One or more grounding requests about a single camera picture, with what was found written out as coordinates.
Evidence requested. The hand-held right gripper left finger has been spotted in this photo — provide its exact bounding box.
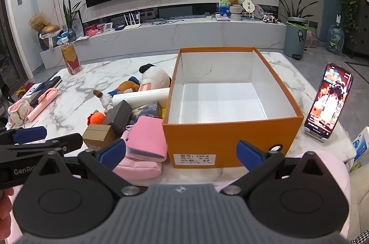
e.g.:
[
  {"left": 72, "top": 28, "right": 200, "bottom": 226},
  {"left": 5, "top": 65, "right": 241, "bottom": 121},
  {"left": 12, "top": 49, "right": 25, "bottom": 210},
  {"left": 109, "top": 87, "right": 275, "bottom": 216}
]
[{"left": 32, "top": 139, "right": 141, "bottom": 199}]

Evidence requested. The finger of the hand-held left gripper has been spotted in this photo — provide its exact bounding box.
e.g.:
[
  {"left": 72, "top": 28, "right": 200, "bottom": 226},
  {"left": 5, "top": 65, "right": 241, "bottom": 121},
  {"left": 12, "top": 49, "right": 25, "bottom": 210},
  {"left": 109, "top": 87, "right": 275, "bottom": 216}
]
[
  {"left": 0, "top": 133, "right": 84, "bottom": 164},
  {"left": 0, "top": 126, "right": 48, "bottom": 145}
]

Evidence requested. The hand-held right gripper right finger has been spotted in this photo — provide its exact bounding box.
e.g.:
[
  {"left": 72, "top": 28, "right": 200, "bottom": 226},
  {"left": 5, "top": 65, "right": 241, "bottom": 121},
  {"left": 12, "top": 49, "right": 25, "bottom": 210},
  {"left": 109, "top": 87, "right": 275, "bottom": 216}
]
[{"left": 221, "top": 139, "right": 333, "bottom": 198}]

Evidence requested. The small brown box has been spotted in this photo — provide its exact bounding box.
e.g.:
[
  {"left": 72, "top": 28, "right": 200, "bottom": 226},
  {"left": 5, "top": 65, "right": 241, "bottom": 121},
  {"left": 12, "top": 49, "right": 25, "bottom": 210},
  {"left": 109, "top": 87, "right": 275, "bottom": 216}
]
[{"left": 83, "top": 124, "right": 116, "bottom": 151}]

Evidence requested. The orange cardboard box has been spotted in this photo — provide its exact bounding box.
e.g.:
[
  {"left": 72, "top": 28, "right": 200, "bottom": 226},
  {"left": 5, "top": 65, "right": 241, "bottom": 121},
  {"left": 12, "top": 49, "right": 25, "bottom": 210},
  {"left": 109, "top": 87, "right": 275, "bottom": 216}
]
[{"left": 162, "top": 47, "right": 304, "bottom": 169}]

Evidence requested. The person's left hand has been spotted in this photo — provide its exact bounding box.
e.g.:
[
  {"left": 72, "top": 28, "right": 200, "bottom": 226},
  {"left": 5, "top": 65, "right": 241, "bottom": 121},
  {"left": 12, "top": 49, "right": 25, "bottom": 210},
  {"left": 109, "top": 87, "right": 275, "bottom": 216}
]
[{"left": 0, "top": 188, "right": 15, "bottom": 218}]

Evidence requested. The pink fabric bag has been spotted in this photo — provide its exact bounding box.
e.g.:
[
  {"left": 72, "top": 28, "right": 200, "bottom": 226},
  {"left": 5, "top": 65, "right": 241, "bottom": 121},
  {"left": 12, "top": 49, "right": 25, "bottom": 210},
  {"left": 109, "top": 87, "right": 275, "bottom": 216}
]
[{"left": 112, "top": 157, "right": 163, "bottom": 180}]

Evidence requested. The pink selfie stick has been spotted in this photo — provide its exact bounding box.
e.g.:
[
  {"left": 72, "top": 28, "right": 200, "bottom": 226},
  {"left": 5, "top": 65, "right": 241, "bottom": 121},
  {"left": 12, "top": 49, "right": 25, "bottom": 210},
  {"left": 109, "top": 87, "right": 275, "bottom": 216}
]
[{"left": 27, "top": 88, "right": 59, "bottom": 122}]

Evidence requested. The dark grey box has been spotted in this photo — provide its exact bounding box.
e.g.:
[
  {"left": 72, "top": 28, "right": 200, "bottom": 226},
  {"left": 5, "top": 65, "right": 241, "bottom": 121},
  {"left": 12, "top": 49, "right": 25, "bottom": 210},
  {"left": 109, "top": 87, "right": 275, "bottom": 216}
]
[{"left": 101, "top": 100, "right": 134, "bottom": 138}]

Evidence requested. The orange crochet fruit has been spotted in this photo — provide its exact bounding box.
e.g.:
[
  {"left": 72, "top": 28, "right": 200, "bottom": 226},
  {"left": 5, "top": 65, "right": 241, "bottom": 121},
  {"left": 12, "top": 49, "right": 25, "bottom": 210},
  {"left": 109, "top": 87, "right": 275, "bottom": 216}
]
[{"left": 92, "top": 112, "right": 107, "bottom": 126}]

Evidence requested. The pink wallet pouch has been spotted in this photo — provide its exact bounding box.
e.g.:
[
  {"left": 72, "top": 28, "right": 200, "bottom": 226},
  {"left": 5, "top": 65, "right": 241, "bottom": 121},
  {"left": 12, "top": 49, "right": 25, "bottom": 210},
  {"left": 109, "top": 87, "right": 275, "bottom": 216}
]
[{"left": 121, "top": 116, "right": 168, "bottom": 162}]

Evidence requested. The blue white flat box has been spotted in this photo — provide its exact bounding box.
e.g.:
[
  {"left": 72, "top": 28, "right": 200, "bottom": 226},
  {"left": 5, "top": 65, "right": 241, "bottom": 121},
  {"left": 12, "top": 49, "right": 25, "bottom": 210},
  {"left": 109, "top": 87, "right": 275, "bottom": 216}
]
[{"left": 21, "top": 82, "right": 47, "bottom": 102}]

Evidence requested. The colourful tassel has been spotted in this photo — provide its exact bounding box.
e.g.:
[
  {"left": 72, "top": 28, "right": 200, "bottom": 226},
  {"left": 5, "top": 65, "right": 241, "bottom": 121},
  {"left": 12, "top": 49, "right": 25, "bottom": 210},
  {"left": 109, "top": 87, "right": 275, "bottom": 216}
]
[{"left": 13, "top": 82, "right": 34, "bottom": 102}]

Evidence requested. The dark blue packet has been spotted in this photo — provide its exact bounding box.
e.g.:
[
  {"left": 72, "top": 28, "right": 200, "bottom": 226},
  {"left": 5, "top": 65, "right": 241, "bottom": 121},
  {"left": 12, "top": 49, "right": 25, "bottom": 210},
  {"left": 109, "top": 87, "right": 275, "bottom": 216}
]
[{"left": 127, "top": 101, "right": 162, "bottom": 127}]

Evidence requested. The black remote control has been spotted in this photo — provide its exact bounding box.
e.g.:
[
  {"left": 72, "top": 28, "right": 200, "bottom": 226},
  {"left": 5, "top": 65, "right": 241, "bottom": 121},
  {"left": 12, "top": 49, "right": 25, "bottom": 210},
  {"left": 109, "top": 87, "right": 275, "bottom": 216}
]
[{"left": 40, "top": 76, "right": 62, "bottom": 90}]

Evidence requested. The long white box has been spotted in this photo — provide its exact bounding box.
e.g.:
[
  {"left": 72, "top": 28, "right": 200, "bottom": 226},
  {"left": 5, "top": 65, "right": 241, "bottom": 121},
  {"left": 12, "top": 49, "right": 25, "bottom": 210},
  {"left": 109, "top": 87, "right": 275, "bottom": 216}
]
[{"left": 112, "top": 87, "right": 170, "bottom": 110}]

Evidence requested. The brown plush bear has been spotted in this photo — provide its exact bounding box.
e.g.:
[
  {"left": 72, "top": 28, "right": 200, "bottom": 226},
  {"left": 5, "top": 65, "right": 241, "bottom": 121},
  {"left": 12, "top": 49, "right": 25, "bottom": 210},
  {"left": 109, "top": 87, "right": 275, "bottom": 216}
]
[{"left": 93, "top": 76, "right": 142, "bottom": 112}]

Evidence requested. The white phone stand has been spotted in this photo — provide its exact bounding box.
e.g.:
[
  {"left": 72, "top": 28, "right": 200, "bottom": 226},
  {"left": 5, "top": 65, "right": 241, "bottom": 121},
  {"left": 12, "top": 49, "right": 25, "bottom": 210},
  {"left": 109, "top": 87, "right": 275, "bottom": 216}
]
[{"left": 304, "top": 124, "right": 338, "bottom": 142}]

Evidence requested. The bottle with red label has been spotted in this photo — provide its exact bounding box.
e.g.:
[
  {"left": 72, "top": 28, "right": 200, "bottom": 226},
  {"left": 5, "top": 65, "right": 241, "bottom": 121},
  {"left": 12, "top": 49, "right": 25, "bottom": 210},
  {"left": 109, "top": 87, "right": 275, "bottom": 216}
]
[{"left": 61, "top": 37, "right": 83, "bottom": 76}]

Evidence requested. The white striped plush dog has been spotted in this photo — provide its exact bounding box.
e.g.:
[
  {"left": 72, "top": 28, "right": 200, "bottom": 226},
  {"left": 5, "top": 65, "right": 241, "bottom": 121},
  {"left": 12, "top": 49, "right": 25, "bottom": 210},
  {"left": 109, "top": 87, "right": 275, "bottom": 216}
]
[{"left": 138, "top": 64, "right": 172, "bottom": 92}]

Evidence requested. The smartphone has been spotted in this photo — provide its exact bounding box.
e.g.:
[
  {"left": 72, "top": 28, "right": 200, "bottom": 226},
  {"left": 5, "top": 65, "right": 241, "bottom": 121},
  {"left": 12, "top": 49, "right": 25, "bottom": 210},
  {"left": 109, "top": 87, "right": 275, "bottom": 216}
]
[{"left": 306, "top": 62, "right": 354, "bottom": 138}]

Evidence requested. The brown gourd vase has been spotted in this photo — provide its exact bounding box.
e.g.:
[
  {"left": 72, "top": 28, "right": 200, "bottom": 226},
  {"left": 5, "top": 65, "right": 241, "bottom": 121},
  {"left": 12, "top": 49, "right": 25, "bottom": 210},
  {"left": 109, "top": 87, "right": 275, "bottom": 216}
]
[{"left": 40, "top": 25, "right": 60, "bottom": 49}]

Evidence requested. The dried flower bouquet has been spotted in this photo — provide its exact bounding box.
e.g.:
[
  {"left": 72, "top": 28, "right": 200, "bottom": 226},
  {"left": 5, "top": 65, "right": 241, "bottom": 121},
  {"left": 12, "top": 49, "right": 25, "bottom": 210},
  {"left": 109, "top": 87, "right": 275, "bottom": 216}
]
[{"left": 28, "top": 13, "right": 48, "bottom": 32}]

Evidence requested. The blue white tissue packet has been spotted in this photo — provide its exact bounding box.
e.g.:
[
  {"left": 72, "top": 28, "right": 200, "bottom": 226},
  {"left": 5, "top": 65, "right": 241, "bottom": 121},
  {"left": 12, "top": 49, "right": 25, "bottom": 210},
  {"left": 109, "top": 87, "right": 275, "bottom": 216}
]
[{"left": 352, "top": 126, "right": 369, "bottom": 164}]

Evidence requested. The beige sofa cushion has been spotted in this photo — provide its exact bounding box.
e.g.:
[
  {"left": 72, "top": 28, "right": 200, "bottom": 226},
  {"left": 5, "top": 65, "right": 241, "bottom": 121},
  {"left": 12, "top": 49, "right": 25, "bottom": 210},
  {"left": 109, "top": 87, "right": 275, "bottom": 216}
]
[{"left": 347, "top": 172, "right": 369, "bottom": 244}]

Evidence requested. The grey trash bin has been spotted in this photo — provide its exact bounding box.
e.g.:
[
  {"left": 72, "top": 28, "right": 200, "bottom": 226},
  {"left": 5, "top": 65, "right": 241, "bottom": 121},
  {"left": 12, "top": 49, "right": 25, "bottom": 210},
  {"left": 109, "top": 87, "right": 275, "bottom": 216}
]
[{"left": 283, "top": 17, "right": 310, "bottom": 58}]

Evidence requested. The white router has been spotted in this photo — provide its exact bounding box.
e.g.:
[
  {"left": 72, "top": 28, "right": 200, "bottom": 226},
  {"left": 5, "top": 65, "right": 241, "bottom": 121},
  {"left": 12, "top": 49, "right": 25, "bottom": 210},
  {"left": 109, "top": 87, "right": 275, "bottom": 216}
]
[{"left": 122, "top": 12, "right": 141, "bottom": 30}]

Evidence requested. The tall green plant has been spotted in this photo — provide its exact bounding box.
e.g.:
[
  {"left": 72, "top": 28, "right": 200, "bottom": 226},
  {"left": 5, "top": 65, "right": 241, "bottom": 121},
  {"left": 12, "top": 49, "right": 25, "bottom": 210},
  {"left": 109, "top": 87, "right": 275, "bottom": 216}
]
[{"left": 62, "top": 0, "right": 86, "bottom": 31}]

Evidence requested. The marble television console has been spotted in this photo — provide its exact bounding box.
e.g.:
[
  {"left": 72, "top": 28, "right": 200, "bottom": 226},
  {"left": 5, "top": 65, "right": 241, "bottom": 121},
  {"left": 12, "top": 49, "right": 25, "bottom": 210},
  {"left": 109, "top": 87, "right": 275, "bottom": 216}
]
[{"left": 39, "top": 2, "right": 289, "bottom": 70}]

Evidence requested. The toy car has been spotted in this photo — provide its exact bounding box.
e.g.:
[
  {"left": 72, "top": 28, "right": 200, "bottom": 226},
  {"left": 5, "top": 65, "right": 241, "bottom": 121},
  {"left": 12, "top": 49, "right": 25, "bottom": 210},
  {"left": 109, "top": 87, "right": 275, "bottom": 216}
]
[{"left": 262, "top": 12, "right": 280, "bottom": 23}]

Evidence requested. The blue water jug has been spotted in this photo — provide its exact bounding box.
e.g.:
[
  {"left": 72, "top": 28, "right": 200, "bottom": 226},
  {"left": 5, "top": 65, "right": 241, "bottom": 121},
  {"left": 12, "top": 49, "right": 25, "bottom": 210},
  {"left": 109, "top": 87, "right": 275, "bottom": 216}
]
[{"left": 327, "top": 15, "right": 345, "bottom": 56}]

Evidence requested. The white paper fan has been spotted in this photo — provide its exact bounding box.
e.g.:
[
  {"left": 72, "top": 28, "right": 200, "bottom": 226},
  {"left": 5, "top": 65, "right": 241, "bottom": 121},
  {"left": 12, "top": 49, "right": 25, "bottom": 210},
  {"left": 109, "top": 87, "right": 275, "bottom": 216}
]
[{"left": 242, "top": 0, "right": 256, "bottom": 20}]

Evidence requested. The green picture card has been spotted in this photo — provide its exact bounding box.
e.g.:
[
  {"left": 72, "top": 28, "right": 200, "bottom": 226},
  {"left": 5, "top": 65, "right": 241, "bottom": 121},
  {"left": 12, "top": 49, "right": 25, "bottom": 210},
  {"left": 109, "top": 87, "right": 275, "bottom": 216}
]
[{"left": 218, "top": 0, "right": 252, "bottom": 21}]

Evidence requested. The long-leaf potted plant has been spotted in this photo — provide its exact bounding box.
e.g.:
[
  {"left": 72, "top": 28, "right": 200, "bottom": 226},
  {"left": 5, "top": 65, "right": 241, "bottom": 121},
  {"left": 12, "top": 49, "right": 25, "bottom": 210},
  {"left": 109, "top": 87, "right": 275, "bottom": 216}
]
[{"left": 273, "top": 0, "right": 315, "bottom": 26}]

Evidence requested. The dark cabinet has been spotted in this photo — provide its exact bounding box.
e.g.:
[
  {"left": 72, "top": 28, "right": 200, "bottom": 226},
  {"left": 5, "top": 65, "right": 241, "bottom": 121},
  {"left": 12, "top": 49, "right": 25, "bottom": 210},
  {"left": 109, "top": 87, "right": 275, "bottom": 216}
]
[{"left": 344, "top": 0, "right": 369, "bottom": 60}]

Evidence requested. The black cable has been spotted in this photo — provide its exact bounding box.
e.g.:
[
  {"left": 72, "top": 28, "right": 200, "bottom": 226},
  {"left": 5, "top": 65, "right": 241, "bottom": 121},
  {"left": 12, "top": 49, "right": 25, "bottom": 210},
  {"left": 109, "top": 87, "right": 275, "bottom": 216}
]
[{"left": 150, "top": 18, "right": 185, "bottom": 26}]

